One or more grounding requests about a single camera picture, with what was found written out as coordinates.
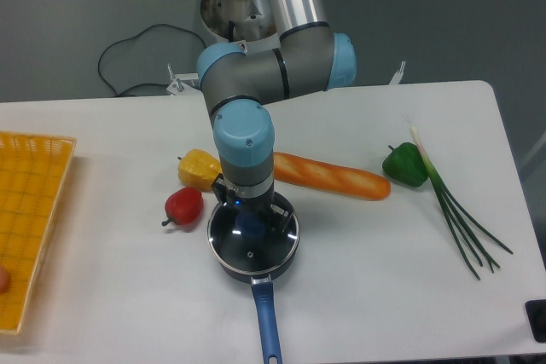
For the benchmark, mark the dark pot blue handle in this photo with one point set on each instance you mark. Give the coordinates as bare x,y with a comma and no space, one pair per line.
263,296

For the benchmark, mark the black object table corner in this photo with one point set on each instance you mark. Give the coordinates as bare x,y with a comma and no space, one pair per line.
536,314

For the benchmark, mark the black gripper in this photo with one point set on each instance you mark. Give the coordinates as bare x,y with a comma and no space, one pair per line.
278,218

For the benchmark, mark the yellow bell pepper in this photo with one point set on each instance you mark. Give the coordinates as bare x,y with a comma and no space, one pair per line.
198,169

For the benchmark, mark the green onion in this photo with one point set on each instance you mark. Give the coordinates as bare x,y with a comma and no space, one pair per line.
460,222

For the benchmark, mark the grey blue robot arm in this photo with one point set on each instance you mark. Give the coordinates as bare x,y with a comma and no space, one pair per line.
237,86

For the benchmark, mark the glass lid blue knob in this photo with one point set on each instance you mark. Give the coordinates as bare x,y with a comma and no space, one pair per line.
245,247

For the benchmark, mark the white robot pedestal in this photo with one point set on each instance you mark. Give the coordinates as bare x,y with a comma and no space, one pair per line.
250,23

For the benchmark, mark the red bell pepper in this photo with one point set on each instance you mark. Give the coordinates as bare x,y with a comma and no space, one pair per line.
183,207

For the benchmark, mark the baguette bread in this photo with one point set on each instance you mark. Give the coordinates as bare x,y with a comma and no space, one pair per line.
326,177

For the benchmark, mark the yellow woven basket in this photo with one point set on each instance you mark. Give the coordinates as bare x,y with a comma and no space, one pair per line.
33,171

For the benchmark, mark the green bell pepper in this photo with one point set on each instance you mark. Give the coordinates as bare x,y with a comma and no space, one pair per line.
404,164

